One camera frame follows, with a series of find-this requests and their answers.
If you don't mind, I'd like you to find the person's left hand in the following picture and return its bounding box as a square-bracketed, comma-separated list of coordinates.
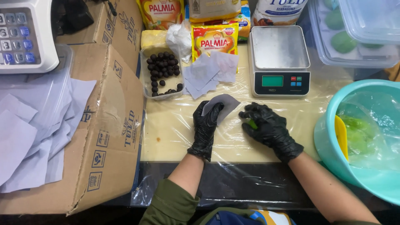
[187, 101, 225, 162]

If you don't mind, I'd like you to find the person's right hand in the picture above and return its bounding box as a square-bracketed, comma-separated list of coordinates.
[238, 102, 304, 164]

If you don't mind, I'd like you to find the grey paper square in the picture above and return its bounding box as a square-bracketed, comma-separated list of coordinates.
[201, 94, 241, 125]

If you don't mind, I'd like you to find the beige work board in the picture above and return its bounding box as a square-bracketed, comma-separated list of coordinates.
[140, 44, 354, 163]

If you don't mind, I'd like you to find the clear plastic food container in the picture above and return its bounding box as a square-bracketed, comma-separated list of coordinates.
[140, 46, 186, 101]

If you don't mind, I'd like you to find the teal plastic basin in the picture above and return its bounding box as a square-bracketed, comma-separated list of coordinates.
[314, 79, 400, 207]

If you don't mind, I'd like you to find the pile of white paper squares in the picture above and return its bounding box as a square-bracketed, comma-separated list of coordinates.
[183, 51, 239, 100]

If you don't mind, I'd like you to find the clear plastic table sheet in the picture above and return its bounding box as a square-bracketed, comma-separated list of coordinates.
[131, 44, 355, 207]

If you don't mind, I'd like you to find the yellow plastic scraper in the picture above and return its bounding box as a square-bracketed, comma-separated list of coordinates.
[334, 115, 349, 162]

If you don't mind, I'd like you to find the heap of dark chocolate balls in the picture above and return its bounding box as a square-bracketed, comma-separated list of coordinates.
[146, 51, 184, 97]

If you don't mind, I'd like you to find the white digital kitchen scale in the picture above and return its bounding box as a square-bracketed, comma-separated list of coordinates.
[248, 26, 311, 98]

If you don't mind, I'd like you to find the large green dough lump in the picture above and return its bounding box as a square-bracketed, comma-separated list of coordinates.
[339, 114, 379, 157]

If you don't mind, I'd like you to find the small yellow margarine packet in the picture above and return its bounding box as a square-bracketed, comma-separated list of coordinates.
[191, 23, 239, 64]

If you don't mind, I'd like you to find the person's blue patterned clothing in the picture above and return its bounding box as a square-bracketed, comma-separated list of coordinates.
[193, 209, 297, 225]

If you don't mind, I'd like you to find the knotted white plastic bag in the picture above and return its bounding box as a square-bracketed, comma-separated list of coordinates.
[165, 21, 193, 64]

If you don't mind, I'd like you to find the large clear storage container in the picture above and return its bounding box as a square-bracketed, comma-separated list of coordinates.
[307, 0, 400, 69]

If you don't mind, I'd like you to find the large open cardboard box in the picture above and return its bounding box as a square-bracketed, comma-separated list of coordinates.
[0, 43, 146, 216]

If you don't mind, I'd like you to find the yellow butter block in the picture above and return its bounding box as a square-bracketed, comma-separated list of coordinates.
[141, 30, 173, 57]

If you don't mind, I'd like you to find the orange and blue packet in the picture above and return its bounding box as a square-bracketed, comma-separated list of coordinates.
[205, 0, 251, 42]

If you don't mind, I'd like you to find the clear plastic wrap in basin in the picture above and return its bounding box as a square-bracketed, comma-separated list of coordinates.
[336, 91, 400, 171]

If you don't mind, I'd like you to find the white flour bag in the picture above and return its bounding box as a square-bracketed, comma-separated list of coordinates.
[251, 0, 309, 27]

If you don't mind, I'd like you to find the beige sugar bag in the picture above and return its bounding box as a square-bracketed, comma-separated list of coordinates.
[188, 0, 242, 23]

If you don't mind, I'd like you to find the large yellow margarine packet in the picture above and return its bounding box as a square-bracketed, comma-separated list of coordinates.
[136, 0, 185, 31]

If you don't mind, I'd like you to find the small cardboard box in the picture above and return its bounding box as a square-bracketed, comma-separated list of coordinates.
[56, 0, 144, 74]

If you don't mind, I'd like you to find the small clear storage container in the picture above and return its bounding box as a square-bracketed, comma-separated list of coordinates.
[339, 0, 400, 45]

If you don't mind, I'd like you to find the black bag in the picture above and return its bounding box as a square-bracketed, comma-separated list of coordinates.
[51, 0, 94, 35]

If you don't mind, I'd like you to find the heap of large white paper sheets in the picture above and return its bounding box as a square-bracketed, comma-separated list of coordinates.
[0, 77, 97, 194]

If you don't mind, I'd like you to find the white scale with keypad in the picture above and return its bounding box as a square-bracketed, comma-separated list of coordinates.
[0, 0, 60, 74]

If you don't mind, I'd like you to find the black cable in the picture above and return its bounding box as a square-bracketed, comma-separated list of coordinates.
[103, 0, 118, 17]

